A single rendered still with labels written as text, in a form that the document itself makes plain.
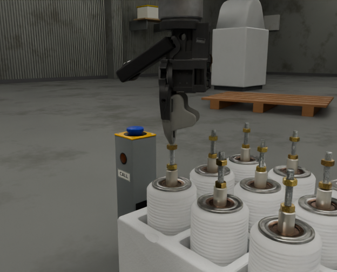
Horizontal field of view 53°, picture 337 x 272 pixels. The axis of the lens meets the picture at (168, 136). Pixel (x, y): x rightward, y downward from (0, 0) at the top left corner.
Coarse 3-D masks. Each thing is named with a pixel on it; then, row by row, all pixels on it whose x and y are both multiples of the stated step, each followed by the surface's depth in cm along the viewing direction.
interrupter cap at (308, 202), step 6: (300, 198) 57; (306, 198) 57; (312, 198) 57; (300, 204) 54; (306, 204) 54; (312, 204) 55; (336, 204) 55; (312, 210) 52; (318, 210) 52; (324, 210) 52; (330, 210) 52; (336, 210) 52
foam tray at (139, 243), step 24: (120, 216) 66; (144, 216) 67; (120, 240) 66; (144, 240) 60; (168, 240) 58; (120, 264) 68; (144, 264) 61; (168, 264) 56; (192, 264) 51; (216, 264) 51; (240, 264) 51
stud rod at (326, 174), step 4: (328, 152) 52; (328, 156) 52; (328, 160) 52; (324, 168) 53; (328, 168) 53; (324, 172) 53; (328, 172) 53; (324, 176) 53; (328, 176) 53; (324, 180) 53; (328, 180) 53
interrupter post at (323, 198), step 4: (320, 188) 54; (320, 192) 53; (324, 192) 53; (328, 192) 53; (316, 196) 54; (320, 196) 54; (324, 196) 53; (328, 196) 53; (316, 200) 54; (320, 200) 54; (324, 200) 53; (328, 200) 53; (316, 204) 54; (320, 204) 54; (324, 204) 53; (328, 204) 53; (324, 208) 54
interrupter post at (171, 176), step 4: (168, 172) 62; (172, 172) 62; (176, 172) 63; (168, 176) 63; (172, 176) 62; (176, 176) 63; (168, 180) 63; (172, 180) 63; (176, 180) 63; (168, 184) 63; (172, 184) 63; (176, 184) 63
